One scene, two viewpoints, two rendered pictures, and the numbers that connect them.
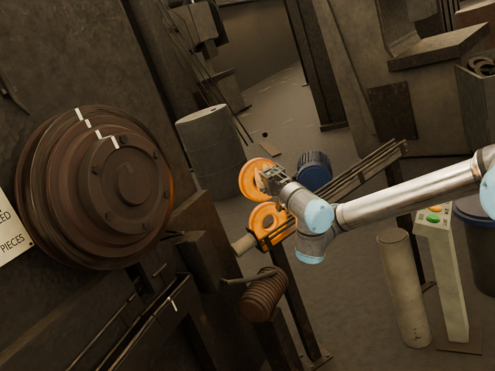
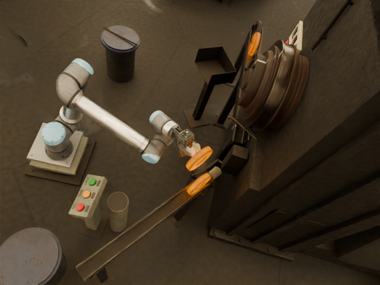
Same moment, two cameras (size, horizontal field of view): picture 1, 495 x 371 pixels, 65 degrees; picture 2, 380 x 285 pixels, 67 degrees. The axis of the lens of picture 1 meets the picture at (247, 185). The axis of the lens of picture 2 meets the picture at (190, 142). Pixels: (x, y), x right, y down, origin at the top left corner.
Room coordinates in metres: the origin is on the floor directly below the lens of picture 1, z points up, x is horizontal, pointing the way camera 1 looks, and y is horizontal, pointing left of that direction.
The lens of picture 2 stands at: (1.82, -0.59, 2.17)
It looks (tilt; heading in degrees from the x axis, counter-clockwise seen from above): 58 degrees down; 138
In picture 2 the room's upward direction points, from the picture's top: 23 degrees clockwise
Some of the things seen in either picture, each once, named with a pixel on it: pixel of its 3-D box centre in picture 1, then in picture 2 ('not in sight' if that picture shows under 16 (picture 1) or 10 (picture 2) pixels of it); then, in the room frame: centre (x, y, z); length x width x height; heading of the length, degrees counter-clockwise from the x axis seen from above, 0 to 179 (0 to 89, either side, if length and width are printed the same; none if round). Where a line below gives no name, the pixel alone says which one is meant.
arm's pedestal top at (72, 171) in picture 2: not in sight; (60, 151); (0.66, -0.72, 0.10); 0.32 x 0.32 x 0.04; 60
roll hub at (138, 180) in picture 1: (129, 184); (249, 80); (1.05, 0.30, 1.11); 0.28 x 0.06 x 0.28; 144
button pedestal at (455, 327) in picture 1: (447, 274); (91, 210); (1.23, -0.61, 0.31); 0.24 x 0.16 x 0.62; 144
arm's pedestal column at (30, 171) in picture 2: not in sight; (61, 155); (0.66, -0.72, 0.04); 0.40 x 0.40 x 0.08; 60
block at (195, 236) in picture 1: (202, 262); (234, 160); (1.31, 0.26, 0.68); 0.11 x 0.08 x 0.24; 54
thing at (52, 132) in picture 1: (107, 187); (267, 86); (1.11, 0.38, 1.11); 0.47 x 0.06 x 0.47; 144
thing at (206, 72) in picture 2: not in sight; (204, 91); (0.54, 0.48, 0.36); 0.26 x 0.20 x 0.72; 179
